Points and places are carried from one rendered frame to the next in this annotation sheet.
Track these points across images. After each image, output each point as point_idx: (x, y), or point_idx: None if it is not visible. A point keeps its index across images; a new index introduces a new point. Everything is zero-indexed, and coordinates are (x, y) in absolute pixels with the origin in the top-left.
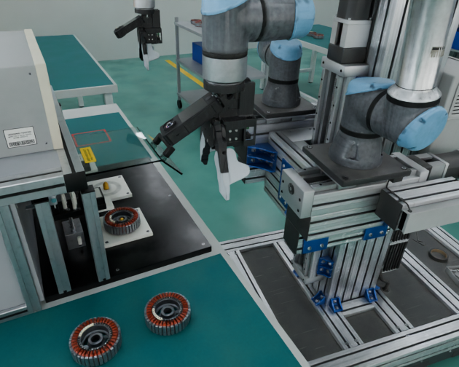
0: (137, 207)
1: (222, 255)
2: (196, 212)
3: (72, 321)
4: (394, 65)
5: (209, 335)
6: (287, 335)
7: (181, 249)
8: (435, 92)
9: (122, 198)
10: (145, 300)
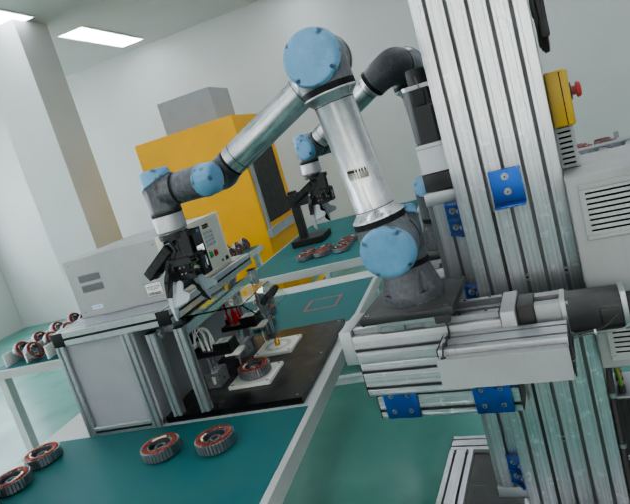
0: (285, 361)
1: (308, 407)
2: (330, 370)
3: None
4: (471, 183)
5: (227, 463)
6: (279, 477)
7: (276, 396)
8: (377, 213)
9: (282, 353)
10: None
